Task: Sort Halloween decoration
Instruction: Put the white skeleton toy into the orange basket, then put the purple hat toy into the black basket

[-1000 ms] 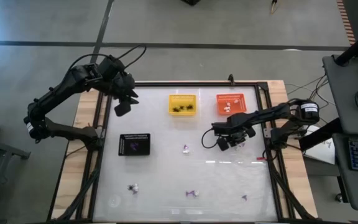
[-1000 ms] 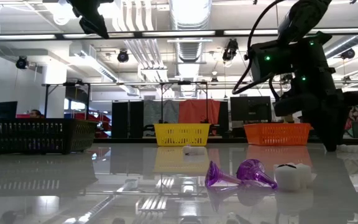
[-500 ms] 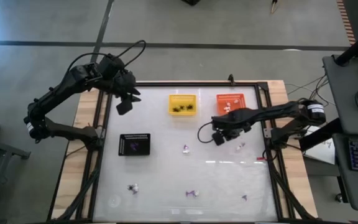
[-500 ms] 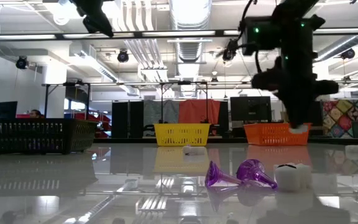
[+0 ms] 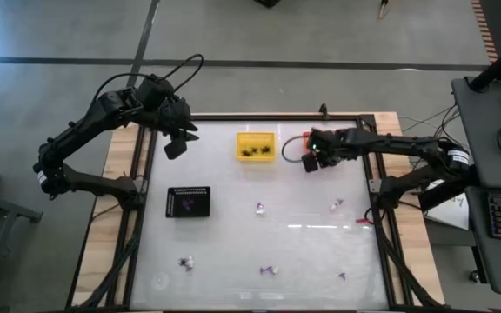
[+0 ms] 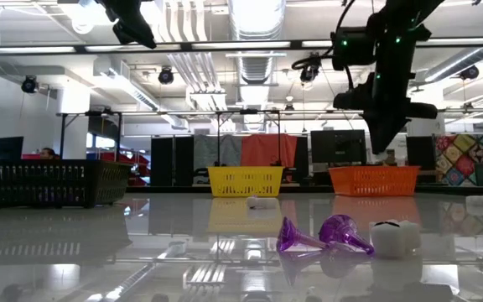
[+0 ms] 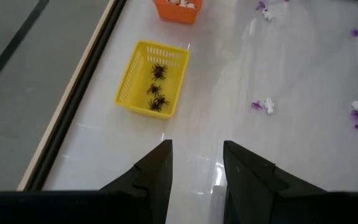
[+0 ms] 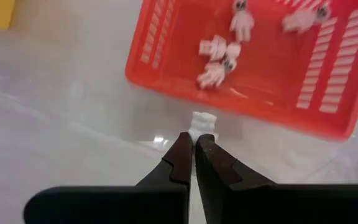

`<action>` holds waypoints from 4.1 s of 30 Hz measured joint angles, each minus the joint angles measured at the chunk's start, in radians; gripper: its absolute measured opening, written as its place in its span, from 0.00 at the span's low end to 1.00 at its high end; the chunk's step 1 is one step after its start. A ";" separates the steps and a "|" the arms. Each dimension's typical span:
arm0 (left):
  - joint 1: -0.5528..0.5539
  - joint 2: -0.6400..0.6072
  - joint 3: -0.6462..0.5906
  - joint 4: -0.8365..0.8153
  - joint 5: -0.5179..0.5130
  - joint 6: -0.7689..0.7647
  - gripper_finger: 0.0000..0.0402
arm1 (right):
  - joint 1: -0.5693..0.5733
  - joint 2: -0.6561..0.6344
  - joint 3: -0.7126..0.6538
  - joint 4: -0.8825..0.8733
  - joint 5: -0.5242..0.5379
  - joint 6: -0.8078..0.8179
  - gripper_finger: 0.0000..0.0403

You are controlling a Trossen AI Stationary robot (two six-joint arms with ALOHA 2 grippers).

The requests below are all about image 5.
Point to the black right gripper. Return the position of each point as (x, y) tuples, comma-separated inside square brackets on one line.
[(331, 145)]

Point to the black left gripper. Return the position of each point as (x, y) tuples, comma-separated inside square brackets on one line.
[(163, 106)]

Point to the small black toy spider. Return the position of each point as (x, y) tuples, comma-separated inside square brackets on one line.
[(255, 150), (246, 153), (266, 149), (183, 262)]

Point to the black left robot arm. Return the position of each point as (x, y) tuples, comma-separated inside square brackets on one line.
[(78, 132)]

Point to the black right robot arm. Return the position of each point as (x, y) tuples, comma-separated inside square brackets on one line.
[(398, 143)]

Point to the yellow plastic basket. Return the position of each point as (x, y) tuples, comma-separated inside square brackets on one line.
[(252, 141)]

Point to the black plastic basket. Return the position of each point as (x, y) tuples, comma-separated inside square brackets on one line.
[(200, 212)]

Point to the black desk support bar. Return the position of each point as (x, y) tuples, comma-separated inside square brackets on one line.
[(442, 197)]

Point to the white paper sheet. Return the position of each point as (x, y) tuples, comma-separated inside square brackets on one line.
[(452, 215)]

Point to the yellowish floor tool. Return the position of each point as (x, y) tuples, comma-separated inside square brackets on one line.
[(384, 8)]

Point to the black floor object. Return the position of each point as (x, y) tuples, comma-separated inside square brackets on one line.
[(268, 2)]

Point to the black diagonal pole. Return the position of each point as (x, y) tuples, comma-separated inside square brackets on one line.
[(500, 65)]

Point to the desk caster wheel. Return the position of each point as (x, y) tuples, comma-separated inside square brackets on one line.
[(475, 276)]

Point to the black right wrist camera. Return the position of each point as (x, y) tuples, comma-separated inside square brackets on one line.
[(310, 163)]

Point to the silver metal bracket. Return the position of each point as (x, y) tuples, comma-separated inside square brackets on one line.
[(374, 186)]

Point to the black aluminium rig frame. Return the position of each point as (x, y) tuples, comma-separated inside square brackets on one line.
[(276, 117)]

